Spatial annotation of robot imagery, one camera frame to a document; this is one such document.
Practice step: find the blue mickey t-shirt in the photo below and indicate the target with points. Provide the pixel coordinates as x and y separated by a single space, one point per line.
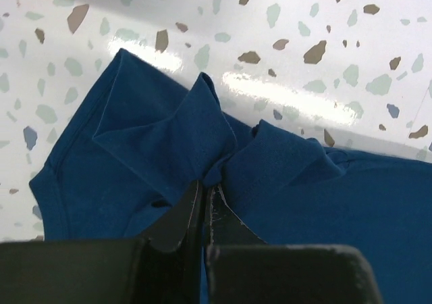
139 139

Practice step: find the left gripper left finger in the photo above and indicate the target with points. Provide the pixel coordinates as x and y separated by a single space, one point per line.
160 265

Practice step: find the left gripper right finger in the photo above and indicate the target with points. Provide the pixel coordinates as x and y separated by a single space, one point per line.
243 268

